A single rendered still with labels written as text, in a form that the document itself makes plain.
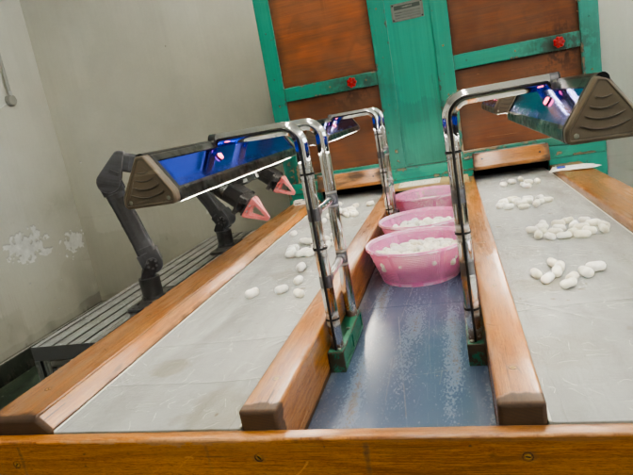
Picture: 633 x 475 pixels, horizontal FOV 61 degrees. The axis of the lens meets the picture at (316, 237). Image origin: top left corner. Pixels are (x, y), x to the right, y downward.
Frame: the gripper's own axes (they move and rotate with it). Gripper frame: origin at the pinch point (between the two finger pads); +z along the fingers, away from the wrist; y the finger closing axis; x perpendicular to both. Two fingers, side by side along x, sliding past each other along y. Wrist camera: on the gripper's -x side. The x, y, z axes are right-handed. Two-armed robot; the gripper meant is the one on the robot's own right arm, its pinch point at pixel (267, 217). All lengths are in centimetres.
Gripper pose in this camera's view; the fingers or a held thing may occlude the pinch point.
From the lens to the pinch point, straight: 163.7
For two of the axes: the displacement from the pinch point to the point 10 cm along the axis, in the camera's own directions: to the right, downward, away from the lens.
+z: 8.4, 5.4, -0.6
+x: -4.9, 8.0, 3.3
